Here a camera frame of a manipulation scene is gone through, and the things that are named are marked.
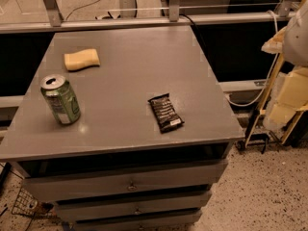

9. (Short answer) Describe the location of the bottom drawer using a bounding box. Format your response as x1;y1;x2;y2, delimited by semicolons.
74;209;201;231

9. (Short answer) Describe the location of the green soda can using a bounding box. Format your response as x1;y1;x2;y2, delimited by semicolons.
40;74;81;125

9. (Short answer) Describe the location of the wire basket on floor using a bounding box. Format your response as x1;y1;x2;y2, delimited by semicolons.
12;188;56;219

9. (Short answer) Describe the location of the grey drawer cabinet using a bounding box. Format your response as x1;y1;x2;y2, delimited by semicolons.
0;25;245;231

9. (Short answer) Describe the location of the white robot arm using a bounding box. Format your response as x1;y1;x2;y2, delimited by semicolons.
283;1;308;67

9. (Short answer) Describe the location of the grey metal railing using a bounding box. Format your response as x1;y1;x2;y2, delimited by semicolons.
0;0;289;34

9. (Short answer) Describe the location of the black rxbar chocolate wrapper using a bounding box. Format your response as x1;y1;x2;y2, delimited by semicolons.
148;93;185;133

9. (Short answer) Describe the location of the yellow wooden frame stand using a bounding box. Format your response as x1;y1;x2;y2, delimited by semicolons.
236;26;308;152

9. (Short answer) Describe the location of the top drawer with knob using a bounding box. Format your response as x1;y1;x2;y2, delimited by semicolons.
23;160;228;202

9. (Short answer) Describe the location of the black cable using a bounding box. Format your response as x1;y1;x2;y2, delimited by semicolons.
179;13;210;55

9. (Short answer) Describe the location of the drawer with knob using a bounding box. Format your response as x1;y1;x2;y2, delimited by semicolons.
23;160;228;202
56;191;212;222

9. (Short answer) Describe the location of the middle drawer with knob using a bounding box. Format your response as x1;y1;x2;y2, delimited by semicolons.
56;191;212;222

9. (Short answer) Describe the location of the white cable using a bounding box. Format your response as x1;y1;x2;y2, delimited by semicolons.
224;10;281;108

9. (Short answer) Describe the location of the yellow sponge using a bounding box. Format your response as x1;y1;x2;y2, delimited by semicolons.
64;49;100;71

